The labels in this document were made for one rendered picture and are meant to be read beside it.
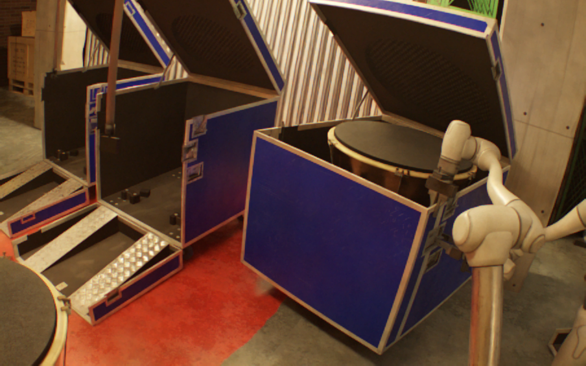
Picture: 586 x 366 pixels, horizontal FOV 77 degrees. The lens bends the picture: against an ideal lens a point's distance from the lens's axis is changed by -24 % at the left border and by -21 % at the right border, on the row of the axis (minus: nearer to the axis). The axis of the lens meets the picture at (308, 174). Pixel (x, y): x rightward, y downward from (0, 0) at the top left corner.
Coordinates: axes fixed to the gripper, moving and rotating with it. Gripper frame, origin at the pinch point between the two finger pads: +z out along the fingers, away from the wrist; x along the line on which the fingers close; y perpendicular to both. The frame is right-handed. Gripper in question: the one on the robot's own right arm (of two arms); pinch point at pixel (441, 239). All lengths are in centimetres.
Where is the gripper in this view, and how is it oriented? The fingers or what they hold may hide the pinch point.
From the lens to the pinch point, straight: 203.5
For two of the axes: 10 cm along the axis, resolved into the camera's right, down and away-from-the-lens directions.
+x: -6.8, 1.7, -7.1
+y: 1.5, -9.2, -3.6
